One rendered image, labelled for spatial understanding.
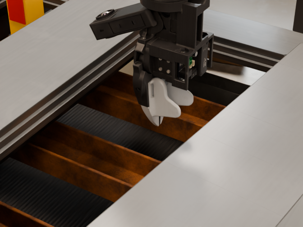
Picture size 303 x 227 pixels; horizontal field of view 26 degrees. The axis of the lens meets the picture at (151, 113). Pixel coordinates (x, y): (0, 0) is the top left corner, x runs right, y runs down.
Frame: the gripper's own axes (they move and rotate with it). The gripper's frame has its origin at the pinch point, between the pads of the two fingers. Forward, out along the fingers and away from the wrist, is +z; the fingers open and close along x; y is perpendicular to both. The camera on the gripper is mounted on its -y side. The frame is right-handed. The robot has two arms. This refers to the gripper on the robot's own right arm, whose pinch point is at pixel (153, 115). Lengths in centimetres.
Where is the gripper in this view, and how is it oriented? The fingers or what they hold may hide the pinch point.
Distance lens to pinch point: 94.8
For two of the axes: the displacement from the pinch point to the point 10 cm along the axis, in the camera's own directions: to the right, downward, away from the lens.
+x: 5.2, -4.9, 7.0
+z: 0.0, 8.2, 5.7
